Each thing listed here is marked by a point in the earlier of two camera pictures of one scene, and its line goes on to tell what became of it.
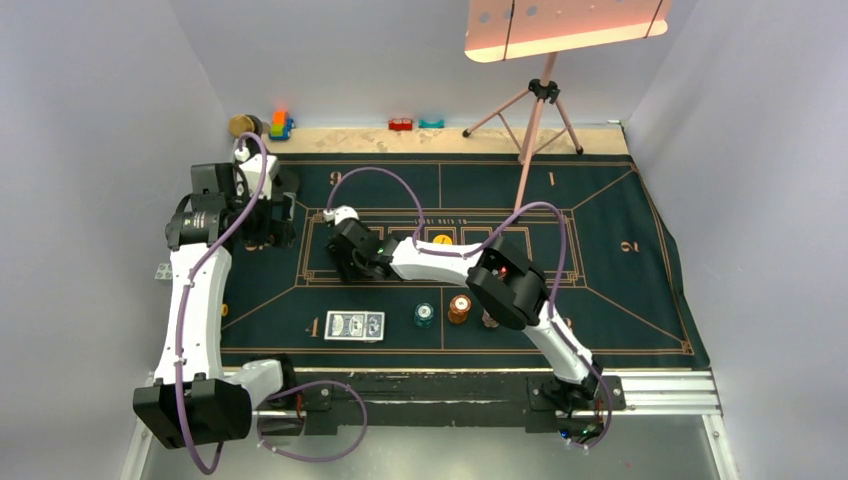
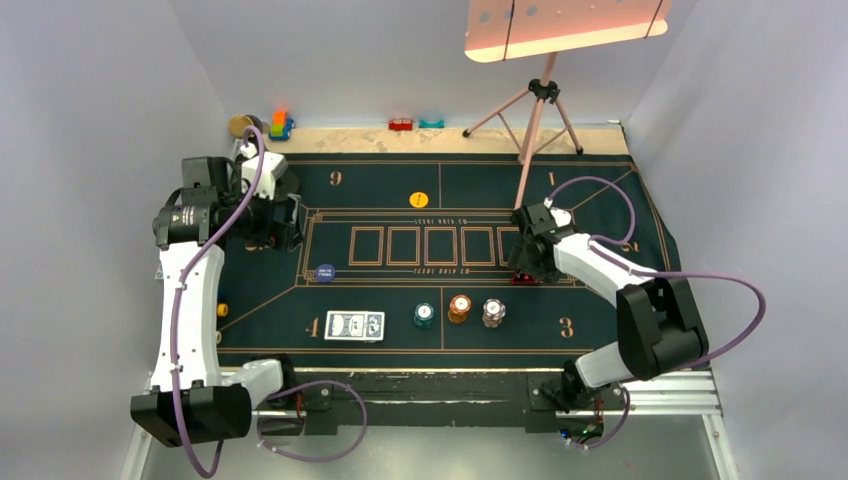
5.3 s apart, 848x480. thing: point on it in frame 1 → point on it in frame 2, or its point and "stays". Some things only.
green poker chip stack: x=423 y=315 stays
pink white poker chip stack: x=488 y=321 stays
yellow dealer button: x=442 y=239 → x=418 y=199
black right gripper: x=347 y=274 → x=520 y=259
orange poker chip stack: x=459 y=306 stays
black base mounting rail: x=543 y=405 stays
